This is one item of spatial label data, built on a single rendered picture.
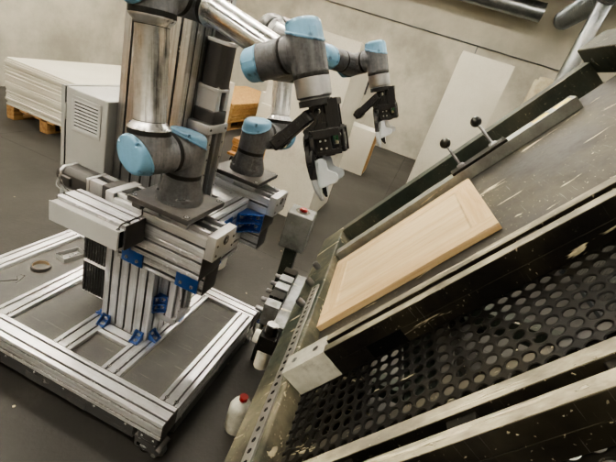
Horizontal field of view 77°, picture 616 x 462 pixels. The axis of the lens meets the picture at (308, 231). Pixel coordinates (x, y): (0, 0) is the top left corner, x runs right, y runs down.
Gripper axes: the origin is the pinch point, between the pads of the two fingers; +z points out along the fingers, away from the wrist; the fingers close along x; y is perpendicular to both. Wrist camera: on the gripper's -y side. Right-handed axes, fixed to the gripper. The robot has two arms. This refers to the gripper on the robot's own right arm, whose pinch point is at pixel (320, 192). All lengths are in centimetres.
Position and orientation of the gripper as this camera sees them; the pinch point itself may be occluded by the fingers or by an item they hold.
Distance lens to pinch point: 87.5
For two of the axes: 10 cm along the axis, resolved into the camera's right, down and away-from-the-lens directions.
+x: 3.1, -3.3, 8.9
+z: 1.7, 9.4, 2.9
